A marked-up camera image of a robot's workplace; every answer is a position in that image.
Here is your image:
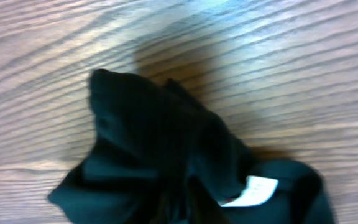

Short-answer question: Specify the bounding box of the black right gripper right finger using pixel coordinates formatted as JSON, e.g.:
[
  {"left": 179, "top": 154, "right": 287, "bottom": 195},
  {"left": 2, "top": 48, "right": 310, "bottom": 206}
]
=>
[{"left": 188, "top": 177, "right": 231, "bottom": 224}]

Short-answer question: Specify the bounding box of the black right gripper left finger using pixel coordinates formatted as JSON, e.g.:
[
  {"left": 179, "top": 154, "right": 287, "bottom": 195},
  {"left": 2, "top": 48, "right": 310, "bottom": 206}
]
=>
[{"left": 149, "top": 189, "right": 182, "bottom": 224}]

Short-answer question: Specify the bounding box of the black t-shirt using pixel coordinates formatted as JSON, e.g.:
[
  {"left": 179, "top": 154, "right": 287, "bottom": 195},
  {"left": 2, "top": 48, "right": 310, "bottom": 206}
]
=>
[{"left": 48, "top": 69, "right": 335, "bottom": 224}]

